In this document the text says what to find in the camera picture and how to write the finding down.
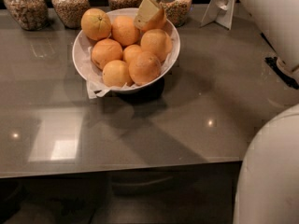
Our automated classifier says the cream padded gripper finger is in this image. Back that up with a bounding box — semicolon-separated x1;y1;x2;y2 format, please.
134;0;163;30

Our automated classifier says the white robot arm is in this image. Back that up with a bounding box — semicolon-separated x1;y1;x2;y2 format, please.
234;0;299;224

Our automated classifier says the white ceramic bowl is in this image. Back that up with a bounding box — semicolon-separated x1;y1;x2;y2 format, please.
72;8;180;97

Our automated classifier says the white paper bowl liner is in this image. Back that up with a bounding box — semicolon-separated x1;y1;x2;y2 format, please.
72;31;180;99

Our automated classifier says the small orange in centre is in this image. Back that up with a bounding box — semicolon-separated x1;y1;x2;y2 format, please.
123;44;142;63

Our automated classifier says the white folded card stand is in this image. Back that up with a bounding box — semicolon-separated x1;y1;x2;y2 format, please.
200;0;236;30

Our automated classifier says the far left glass grain jar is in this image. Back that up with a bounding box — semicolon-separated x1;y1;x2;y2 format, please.
4;0;48;31

